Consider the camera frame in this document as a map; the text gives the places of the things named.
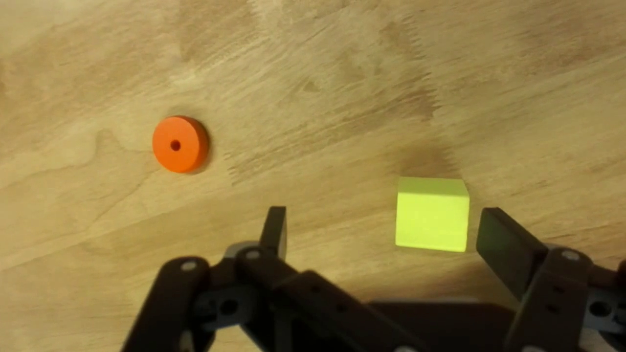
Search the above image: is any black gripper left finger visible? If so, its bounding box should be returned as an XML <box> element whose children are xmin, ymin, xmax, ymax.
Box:
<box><xmin>259</xmin><ymin>204</ymin><xmax>287</xmax><ymax>257</ymax></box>

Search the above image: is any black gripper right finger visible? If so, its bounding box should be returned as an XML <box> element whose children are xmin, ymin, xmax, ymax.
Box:
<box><xmin>475</xmin><ymin>206</ymin><xmax>547</xmax><ymax>298</ymax></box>

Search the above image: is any yellow cube block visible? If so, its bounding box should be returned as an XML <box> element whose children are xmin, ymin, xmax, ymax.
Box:
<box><xmin>394</xmin><ymin>177</ymin><xmax>469</xmax><ymax>251</ymax></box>

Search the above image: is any orange round disc block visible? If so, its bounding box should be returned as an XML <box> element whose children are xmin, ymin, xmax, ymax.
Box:
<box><xmin>152</xmin><ymin>114</ymin><xmax>209</xmax><ymax>173</ymax></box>

